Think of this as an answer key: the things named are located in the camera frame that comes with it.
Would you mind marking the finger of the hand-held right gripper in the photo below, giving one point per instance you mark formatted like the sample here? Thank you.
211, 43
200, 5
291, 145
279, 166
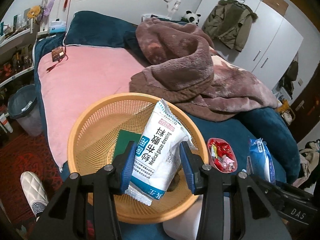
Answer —
271, 190

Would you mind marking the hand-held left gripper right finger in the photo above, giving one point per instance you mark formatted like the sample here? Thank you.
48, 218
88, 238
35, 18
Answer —
188, 171

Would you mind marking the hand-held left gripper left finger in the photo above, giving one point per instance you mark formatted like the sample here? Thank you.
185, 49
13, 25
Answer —
127, 171

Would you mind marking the green scouring pad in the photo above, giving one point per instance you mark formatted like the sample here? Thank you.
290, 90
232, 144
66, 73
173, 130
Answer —
125, 142

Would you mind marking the blue wet wipe packet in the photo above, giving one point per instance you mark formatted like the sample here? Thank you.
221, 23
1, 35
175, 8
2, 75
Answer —
260, 157

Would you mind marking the white gauze packet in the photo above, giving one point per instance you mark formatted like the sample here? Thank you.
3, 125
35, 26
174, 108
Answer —
160, 150

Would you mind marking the orange plastic mesh basket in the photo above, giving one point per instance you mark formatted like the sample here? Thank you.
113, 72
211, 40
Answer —
100, 120

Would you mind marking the red candy dish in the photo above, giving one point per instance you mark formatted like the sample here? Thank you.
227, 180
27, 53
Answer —
222, 155

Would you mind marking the white box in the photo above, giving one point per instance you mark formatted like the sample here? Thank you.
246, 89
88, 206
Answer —
185, 222

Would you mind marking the pile of clothes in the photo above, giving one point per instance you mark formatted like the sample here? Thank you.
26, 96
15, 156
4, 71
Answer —
310, 155

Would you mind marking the yellow bag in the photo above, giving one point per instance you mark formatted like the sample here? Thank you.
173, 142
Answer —
286, 107

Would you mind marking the white quilted slipper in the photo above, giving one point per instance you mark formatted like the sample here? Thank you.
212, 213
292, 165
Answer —
32, 187

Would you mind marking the brown wooden door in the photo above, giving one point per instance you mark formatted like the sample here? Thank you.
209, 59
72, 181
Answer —
303, 97

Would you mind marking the pink blanket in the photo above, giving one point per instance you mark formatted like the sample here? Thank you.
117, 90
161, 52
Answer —
82, 80

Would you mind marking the red patterned rug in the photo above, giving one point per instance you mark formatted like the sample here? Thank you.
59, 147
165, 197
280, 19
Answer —
22, 155

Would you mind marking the brown fleece blanket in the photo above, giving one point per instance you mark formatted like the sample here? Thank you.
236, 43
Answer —
187, 62

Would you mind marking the grey trash bin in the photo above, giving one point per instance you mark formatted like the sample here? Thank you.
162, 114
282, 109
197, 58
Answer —
25, 112

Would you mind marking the dark hanging clothes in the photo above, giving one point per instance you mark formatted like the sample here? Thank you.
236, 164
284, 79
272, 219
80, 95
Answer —
291, 72

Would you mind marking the white tube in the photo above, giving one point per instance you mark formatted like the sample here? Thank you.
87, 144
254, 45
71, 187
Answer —
6, 123

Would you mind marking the small brown box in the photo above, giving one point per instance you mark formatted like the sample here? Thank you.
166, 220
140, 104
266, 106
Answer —
58, 53

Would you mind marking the teal pillow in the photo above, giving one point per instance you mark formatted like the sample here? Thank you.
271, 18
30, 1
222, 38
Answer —
95, 30

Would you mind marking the olive hooded jacket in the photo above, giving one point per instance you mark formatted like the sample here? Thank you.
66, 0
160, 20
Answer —
230, 25

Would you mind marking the panda plush toy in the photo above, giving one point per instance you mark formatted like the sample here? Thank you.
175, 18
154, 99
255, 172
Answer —
191, 17

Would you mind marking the white wardrobe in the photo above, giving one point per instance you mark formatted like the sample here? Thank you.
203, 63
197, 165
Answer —
275, 30

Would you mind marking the blue tissue pack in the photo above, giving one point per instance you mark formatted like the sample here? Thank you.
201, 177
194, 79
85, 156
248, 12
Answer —
57, 27

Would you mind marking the white carved headboard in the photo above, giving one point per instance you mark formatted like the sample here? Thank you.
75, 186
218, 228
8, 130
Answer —
112, 0

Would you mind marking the purple artificial flowers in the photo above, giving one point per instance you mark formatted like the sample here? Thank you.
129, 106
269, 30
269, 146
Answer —
48, 5

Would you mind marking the yellow artificial flower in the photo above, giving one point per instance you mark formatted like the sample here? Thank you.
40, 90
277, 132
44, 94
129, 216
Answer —
35, 11

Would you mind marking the white wall shelf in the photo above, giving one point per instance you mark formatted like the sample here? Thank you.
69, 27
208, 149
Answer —
15, 40

